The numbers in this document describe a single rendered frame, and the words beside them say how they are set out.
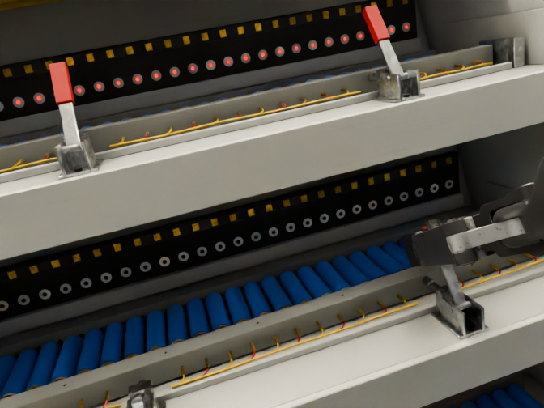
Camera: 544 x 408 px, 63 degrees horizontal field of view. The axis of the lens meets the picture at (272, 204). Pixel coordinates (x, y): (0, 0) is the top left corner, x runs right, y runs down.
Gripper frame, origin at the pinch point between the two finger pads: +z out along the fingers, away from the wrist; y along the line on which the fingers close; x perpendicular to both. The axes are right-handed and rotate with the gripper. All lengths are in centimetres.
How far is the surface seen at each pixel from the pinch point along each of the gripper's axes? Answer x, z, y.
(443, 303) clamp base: -4.9, 0.6, -1.0
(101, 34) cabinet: 33.7, 12.3, -24.3
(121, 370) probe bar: -2.5, 3.7, -28.2
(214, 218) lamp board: 9.0, 11.0, -17.3
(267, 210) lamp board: 8.5, 11.3, -11.5
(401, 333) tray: -6.4, 1.8, -5.0
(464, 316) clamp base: -6.0, -1.8, -0.9
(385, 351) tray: -7.1, 0.5, -7.3
